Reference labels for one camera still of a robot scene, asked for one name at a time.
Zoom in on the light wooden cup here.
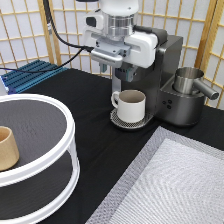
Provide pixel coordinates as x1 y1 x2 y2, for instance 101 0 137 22
0 126 19 171

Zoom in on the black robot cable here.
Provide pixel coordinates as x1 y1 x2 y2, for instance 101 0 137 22
0 0 95 75

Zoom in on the grey woven placemat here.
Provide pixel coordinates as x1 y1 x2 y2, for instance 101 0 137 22
85 127 224 224

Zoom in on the black tablecloth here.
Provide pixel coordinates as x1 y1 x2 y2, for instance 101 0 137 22
28 69 224 224

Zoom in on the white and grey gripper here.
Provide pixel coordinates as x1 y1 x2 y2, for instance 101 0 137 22
83 9 158 82

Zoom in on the white ceramic mug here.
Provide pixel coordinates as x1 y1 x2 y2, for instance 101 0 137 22
111 90 146 123

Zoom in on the grey pod coffee machine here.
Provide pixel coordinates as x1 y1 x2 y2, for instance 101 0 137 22
110 26 219 130

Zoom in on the white two-tier round shelf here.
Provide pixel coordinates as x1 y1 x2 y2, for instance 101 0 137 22
0 94 80 224

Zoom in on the blue ribbed metal block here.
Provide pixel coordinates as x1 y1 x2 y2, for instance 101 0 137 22
1 60 65 94

